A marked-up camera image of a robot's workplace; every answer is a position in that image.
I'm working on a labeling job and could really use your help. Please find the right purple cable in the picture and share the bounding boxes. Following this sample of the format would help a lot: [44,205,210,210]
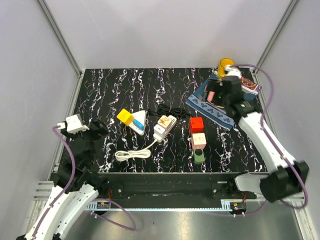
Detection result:
[207,63,309,218]

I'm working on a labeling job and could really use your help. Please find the pink cream plate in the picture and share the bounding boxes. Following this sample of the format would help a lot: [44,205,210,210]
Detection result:
[206,91,223,107]

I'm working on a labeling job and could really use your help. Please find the white rectangular power strip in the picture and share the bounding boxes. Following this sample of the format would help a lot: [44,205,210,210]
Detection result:
[153,115,177,143]

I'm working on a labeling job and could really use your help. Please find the white cube charger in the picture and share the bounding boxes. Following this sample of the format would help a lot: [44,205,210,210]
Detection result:
[153,124,166,138]

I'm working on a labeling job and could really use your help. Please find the pink cube socket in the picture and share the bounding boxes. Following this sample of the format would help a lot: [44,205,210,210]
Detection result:
[191,132,207,150]

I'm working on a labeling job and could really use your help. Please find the yellow mug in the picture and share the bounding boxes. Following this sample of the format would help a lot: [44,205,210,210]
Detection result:
[217,58,235,78]

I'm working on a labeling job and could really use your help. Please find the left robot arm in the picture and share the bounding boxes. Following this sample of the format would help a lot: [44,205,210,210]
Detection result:
[18,114,108,240]

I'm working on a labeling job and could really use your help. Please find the blue plug adapter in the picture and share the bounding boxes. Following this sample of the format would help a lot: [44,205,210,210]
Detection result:
[132,119,144,131]

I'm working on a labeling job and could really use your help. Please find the yellow cube socket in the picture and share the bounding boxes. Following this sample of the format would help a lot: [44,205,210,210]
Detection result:
[116,108,134,126]

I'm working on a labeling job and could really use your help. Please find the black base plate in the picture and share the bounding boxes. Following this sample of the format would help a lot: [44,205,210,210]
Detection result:
[103,172,257,210]

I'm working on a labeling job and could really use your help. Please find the beige cube socket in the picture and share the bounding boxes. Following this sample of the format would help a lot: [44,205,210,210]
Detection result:
[157,115,172,130]

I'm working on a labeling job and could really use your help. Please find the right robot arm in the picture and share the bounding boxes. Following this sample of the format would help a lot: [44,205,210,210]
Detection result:
[204,75,309,203]

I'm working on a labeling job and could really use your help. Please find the white triangular power strip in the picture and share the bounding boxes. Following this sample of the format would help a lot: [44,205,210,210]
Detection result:
[129,110,147,136]

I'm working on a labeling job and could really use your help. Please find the black coiled cable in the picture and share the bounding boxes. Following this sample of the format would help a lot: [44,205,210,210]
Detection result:
[144,104,198,120]

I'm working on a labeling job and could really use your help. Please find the green power strip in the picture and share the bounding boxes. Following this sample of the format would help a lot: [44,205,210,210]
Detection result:
[193,149,205,164]

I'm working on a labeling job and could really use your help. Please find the white coiled cable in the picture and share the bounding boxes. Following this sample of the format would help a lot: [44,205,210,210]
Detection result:
[114,138,161,162]

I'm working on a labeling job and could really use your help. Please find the red cube socket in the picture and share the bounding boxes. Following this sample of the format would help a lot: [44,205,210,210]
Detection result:
[189,117,204,134]

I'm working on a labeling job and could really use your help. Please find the blue placemat cloth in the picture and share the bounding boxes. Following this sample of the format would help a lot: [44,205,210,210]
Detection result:
[185,73,258,130]

